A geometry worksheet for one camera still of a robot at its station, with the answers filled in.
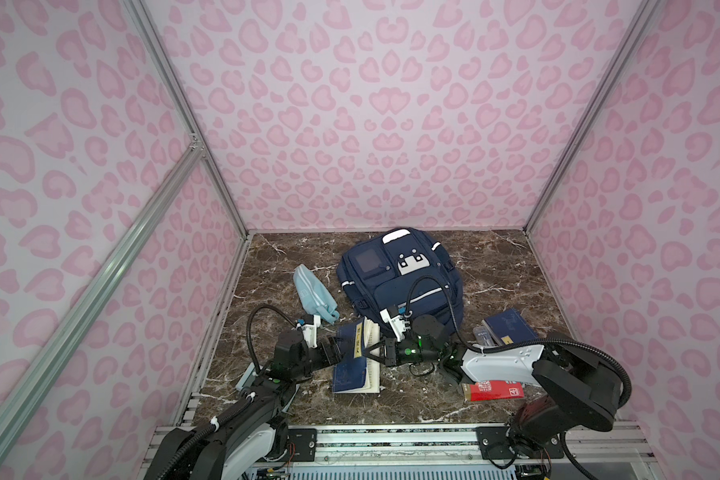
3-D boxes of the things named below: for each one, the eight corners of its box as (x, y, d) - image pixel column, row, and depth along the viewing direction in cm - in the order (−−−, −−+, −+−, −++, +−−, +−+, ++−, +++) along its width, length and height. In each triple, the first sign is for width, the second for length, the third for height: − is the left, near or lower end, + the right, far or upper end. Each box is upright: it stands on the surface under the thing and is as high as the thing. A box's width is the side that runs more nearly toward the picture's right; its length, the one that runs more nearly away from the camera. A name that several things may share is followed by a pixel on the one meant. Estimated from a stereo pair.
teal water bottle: (319, 331, 94) (316, 323, 90) (289, 280, 107) (286, 271, 103) (344, 317, 98) (343, 309, 93) (312, 269, 110) (310, 259, 106)
